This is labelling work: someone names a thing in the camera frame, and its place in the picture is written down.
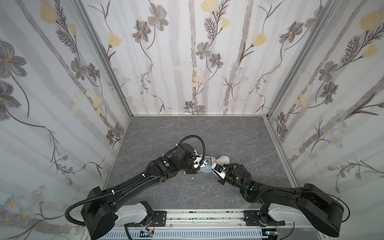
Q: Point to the light blue fleece hoodie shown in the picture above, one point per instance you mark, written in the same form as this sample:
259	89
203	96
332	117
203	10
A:
207	164

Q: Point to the white plush teddy bear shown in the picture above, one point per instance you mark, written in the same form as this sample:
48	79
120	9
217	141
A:
223	160

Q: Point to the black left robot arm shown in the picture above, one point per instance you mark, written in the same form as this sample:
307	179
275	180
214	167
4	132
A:
99	210

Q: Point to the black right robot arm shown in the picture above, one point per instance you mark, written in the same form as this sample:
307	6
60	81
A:
322	210

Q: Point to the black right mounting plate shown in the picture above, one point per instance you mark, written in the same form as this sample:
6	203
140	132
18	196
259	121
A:
260	219

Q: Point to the black mounting plate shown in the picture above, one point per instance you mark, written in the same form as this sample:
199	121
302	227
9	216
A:
260	219
158	219

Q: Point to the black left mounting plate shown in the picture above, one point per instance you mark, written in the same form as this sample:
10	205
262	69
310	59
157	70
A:
158	219

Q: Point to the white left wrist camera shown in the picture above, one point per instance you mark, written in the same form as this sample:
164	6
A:
202	162

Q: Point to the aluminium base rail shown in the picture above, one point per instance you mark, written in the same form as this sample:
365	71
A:
138	216

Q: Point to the white slotted cable duct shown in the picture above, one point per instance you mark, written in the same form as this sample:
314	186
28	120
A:
198	234

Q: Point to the aluminium corner post right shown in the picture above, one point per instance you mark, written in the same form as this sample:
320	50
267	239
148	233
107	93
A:
319	26

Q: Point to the aluminium corner post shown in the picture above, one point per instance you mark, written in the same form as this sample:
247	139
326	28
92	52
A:
319	26
101	53

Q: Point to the aluminium corner post left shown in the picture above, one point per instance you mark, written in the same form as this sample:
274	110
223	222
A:
101	53

